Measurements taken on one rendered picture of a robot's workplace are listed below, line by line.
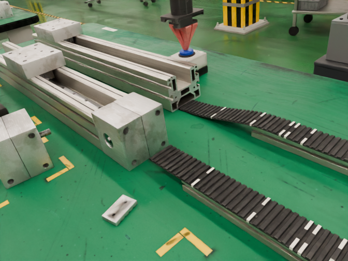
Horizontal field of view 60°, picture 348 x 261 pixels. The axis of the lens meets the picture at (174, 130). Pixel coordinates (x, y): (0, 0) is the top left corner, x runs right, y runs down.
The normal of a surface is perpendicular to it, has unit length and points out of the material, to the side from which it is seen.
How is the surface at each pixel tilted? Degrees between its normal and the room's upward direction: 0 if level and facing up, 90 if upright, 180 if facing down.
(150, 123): 90
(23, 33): 90
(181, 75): 90
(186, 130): 0
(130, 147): 90
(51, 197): 0
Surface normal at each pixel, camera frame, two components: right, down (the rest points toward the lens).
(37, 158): 0.57, 0.40
